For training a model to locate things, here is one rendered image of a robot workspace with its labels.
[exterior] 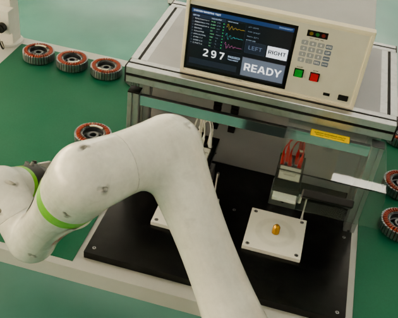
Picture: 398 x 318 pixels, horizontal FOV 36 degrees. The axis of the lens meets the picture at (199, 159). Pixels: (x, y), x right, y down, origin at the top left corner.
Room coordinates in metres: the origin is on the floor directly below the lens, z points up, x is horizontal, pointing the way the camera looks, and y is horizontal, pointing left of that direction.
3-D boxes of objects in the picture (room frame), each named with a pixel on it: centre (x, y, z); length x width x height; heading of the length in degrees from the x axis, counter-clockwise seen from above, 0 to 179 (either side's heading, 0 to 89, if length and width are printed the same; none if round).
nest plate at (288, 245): (1.17, -0.22, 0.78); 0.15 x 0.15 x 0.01; 80
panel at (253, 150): (1.44, -0.15, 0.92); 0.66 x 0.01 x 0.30; 80
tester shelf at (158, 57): (1.51, -0.16, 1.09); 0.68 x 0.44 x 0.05; 80
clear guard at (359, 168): (1.16, -0.31, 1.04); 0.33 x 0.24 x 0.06; 170
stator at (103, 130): (1.50, 0.33, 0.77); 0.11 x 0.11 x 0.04
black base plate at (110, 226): (1.21, -0.11, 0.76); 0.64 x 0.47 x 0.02; 80
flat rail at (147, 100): (1.29, -0.12, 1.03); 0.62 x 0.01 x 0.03; 80
